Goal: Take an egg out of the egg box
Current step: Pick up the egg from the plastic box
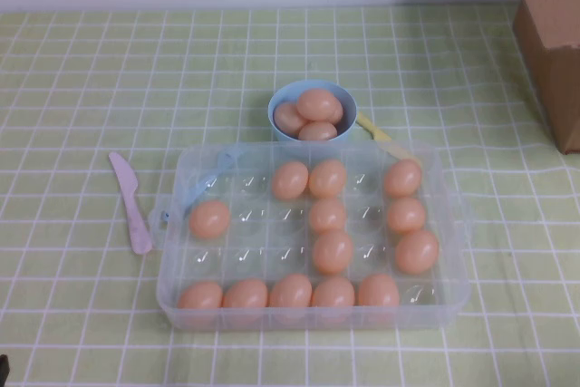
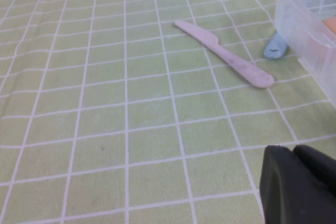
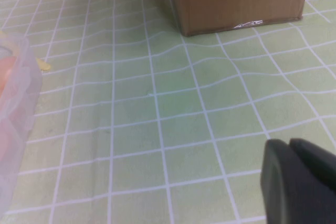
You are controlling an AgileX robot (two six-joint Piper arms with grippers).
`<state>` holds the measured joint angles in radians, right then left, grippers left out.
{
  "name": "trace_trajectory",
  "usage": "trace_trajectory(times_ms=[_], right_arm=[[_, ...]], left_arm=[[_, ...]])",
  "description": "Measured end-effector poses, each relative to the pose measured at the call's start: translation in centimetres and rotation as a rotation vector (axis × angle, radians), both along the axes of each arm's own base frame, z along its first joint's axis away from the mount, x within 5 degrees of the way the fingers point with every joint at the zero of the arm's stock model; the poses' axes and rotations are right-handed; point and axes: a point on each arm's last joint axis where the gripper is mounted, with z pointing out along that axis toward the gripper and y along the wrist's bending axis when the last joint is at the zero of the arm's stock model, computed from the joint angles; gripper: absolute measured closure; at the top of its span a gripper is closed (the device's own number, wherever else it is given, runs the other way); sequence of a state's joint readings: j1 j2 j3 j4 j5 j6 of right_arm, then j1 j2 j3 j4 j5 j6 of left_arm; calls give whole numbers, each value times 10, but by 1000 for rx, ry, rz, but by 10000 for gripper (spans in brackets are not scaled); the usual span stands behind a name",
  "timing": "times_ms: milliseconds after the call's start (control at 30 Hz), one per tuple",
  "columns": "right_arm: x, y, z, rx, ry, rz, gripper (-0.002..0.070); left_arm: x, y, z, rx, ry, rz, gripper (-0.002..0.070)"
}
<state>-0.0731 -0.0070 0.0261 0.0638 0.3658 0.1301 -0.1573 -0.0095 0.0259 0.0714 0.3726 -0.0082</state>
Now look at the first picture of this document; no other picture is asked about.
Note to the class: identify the transparent plastic egg box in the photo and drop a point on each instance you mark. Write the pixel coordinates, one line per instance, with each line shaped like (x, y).
(254, 246)

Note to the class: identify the brown cardboard box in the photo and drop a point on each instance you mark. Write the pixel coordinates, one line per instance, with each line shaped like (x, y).
(553, 20)

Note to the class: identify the light blue bowl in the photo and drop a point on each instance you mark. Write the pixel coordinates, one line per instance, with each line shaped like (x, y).
(347, 99)

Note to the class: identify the blue plastic knife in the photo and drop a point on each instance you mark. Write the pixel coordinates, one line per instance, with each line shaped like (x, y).
(199, 187)

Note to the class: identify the yellow plastic knife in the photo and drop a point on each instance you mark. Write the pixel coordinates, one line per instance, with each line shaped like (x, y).
(378, 132)

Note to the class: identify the pink plastic knife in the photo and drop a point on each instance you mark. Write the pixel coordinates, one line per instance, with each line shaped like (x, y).
(129, 196)

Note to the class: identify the green checked tablecloth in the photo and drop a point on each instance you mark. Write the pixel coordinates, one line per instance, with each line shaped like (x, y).
(90, 65)

